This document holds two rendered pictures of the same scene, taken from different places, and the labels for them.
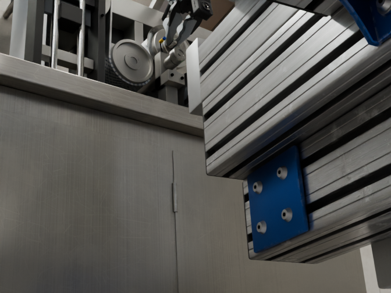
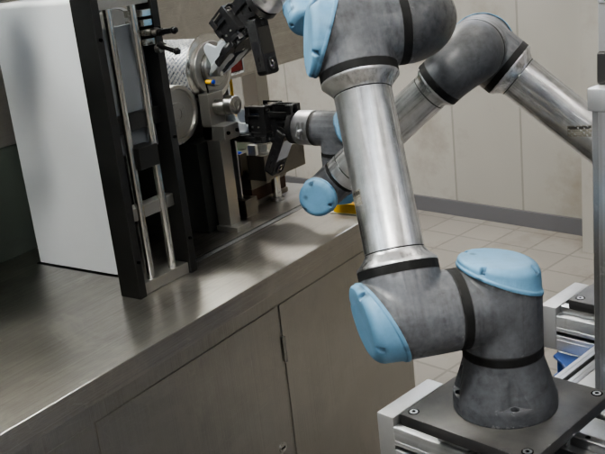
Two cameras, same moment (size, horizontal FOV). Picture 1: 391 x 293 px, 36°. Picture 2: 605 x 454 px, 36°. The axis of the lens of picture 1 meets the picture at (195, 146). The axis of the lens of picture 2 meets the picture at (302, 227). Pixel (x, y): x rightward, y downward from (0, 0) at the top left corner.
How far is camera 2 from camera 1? 1.36 m
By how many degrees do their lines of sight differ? 44
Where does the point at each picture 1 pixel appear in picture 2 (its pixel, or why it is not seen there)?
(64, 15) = (144, 165)
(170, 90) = (223, 145)
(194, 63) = (388, 433)
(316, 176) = not seen: outside the picture
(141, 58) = (184, 103)
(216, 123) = not seen: outside the picture
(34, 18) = (119, 190)
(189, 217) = (295, 357)
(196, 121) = (298, 272)
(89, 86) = (224, 312)
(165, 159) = (275, 319)
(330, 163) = not seen: outside the picture
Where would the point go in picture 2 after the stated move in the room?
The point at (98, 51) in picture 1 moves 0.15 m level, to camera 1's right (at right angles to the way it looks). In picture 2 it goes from (179, 186) to (255, 172)
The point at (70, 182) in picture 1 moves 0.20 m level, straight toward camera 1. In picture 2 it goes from (219, 399) to (270, 444)
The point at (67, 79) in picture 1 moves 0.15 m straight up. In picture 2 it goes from (209, 320) to (196, 238)
